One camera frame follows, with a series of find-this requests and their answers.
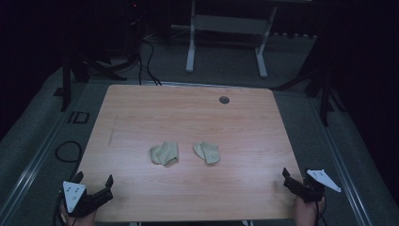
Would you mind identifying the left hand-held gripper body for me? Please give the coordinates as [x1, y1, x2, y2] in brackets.
[58, 181, 114, 218]

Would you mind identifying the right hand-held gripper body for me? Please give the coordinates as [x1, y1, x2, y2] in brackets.
[282, 169, 343, 203]

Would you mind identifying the pale green sock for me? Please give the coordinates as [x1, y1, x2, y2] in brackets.
[149, 141, 180, 168]
[193, 141, 221, 166]

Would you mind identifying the person's right hand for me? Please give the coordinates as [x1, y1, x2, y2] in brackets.
[294, 195, 326, 226]

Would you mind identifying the person's left hand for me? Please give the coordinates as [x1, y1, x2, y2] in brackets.
[60, 203, 97, 226]

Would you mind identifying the black metal stand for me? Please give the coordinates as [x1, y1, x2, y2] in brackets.
[53, 18, 140, 113]
[271, 31, 347, 127]

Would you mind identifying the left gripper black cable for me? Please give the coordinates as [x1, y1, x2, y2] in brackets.
[53, 194, 69, 226]

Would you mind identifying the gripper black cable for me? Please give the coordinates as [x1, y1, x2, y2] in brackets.
[53, 194, 69, 226]
[314, 196, 328, 226]

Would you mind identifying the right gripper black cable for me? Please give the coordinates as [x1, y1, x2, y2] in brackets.
[314, 196, 328, 226]

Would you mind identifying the black looped floor cable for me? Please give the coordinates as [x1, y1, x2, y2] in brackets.
[55, 140, 84, 164]

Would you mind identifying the grey metal floor rail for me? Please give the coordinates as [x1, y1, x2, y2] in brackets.
[0, 105, 74, 222]
[309, 100, 375, 226]

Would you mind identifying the black hanging cable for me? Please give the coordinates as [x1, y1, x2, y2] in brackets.
[137, 37, 163, 87]

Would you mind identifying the white metal desk frame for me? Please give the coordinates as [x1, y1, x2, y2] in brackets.
[185, 0, 279, 79]

